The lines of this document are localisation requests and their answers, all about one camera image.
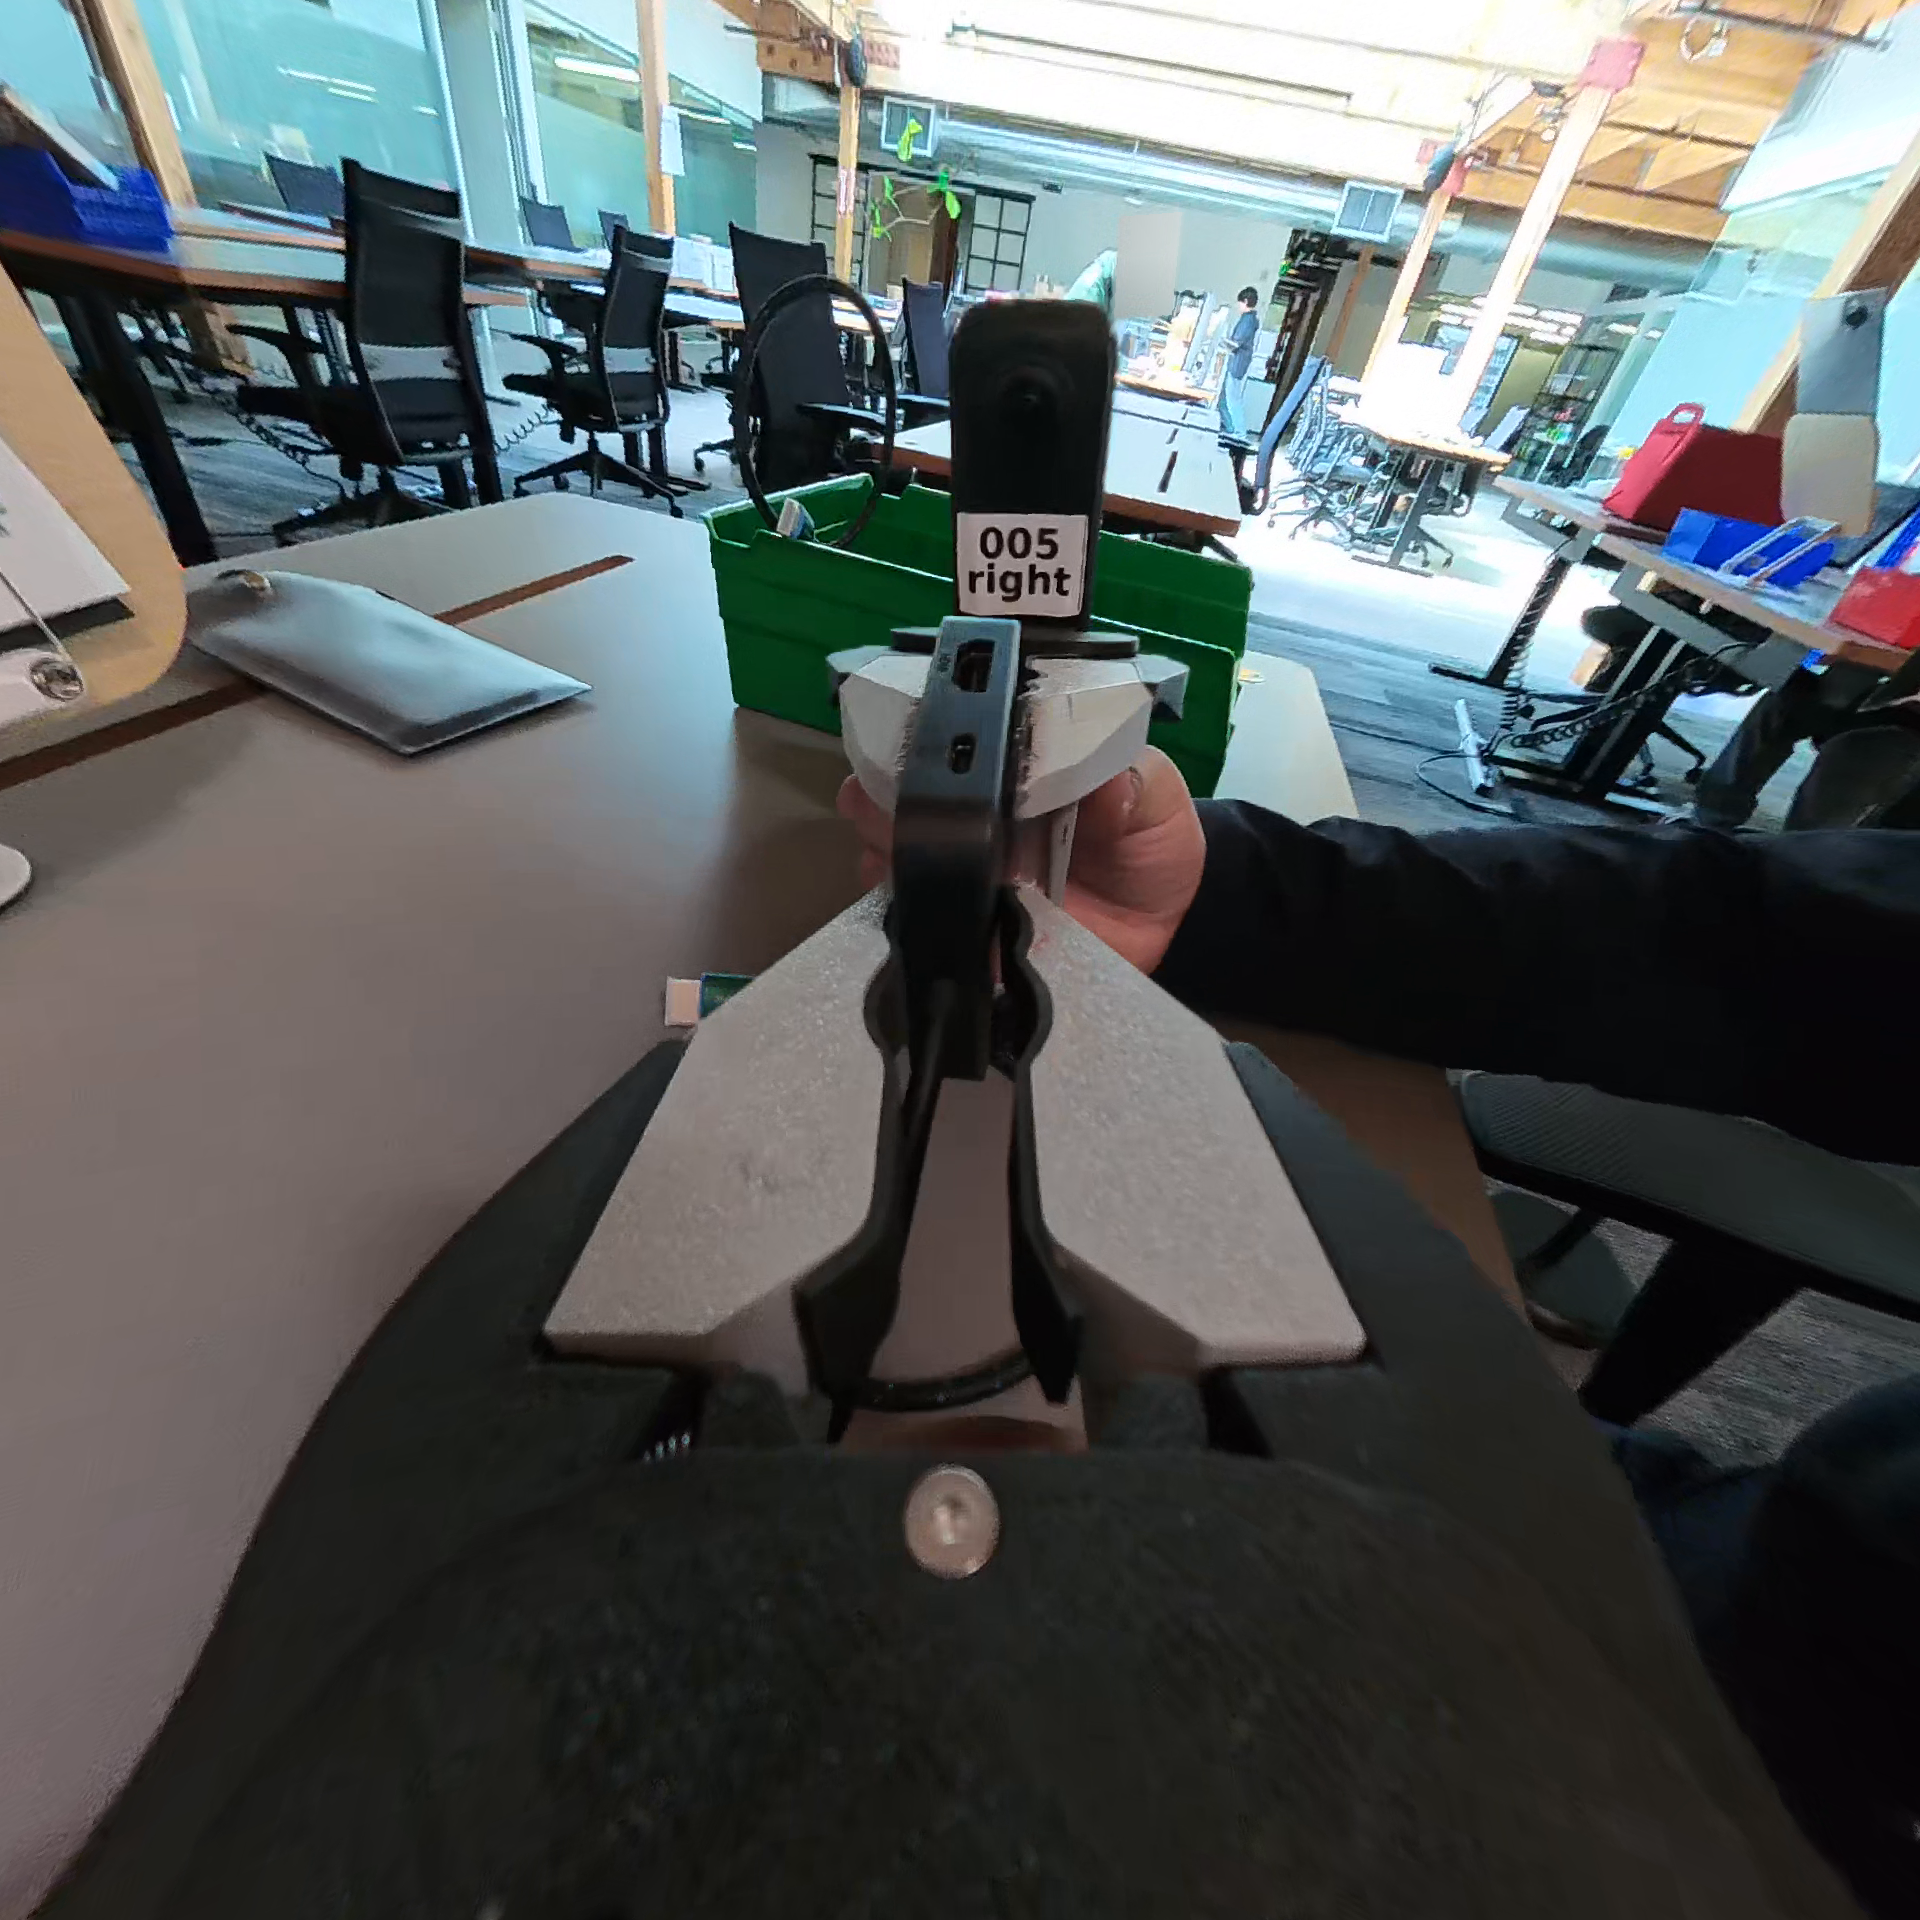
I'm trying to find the person's right hand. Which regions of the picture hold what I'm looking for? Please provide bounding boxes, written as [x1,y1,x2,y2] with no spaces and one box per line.
[834,738,1211,981]

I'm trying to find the grey seat office chair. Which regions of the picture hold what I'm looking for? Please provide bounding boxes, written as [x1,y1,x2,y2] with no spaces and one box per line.
[1458,1070,1920,1430]

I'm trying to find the display board on stand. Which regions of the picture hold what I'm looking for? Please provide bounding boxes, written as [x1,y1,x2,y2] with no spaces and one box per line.
[1778,286,1893,537]

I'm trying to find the person's right forearm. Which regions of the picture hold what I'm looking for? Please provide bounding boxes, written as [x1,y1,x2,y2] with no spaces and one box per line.
[1151,790,1920,1167]

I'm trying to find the black hub with thin cable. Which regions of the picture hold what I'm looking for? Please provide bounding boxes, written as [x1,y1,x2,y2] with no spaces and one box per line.
[829,614,1041,1445]

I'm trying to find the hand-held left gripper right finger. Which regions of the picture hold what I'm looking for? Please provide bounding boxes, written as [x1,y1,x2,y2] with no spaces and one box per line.
[997,884,1369,1407]

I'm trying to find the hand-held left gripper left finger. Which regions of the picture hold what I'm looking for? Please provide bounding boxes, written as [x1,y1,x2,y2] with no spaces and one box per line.
[542,879,921,1403]

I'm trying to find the red box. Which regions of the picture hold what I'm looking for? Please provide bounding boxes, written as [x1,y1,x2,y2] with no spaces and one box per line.
[1827,561,1920,653]

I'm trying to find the printed instruction sheet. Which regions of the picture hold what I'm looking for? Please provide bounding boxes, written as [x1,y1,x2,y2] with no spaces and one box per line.
[0,431,137,643]

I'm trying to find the red tote bag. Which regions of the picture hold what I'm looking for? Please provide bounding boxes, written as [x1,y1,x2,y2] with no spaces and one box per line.
[1601,401,1790,531]

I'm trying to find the wooden office desk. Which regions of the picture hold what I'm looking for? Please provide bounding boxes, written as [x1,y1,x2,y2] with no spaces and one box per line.
[1487,468,1920,822]

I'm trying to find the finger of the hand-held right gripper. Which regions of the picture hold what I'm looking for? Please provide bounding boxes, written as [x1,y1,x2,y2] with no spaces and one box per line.
[1018,663,1167,822]
[834,655,941,815]

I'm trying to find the green plastic bin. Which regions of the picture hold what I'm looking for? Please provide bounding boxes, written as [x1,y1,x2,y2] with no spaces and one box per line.
[702,468,1258,799]

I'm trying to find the silver grey pouch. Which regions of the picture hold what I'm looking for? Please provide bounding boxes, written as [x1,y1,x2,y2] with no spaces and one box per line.
[182,565,594,759]

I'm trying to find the small blue bins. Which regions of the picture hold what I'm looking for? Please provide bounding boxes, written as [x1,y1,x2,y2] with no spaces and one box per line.
[1661,503,1843,590]
[0,140,177,251]

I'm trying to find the black office chair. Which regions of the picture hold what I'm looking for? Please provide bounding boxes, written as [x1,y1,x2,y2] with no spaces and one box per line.
[499,222,710,521]
[221,153,507,543]
[694,222,889,484]

